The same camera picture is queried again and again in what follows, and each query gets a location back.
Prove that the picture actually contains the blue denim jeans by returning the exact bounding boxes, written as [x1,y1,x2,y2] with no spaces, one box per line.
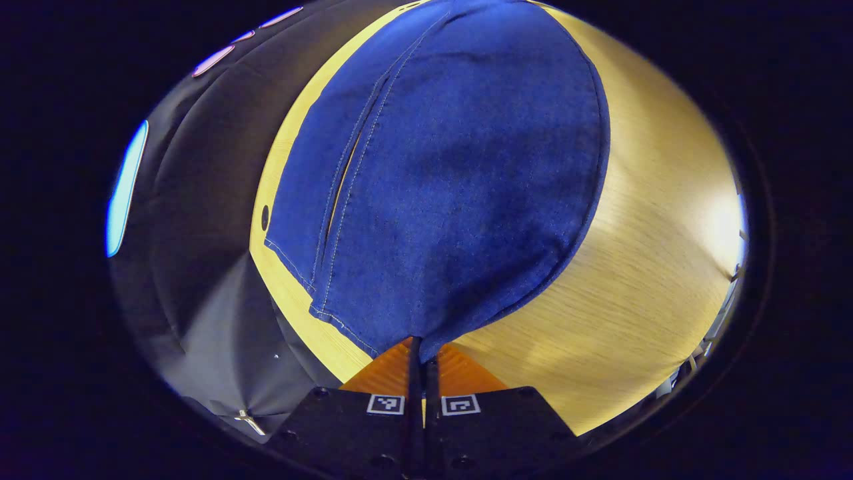
[265,0,611,364]

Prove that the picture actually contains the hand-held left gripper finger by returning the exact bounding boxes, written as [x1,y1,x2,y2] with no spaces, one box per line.
[425,342,582,480]
[265,336,426,480]

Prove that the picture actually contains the small silver clip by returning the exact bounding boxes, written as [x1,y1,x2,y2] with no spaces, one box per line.
[233,409,267,437]

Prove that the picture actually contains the black backdrop cloth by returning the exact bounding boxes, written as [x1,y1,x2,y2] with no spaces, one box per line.
[105,0,427,437]

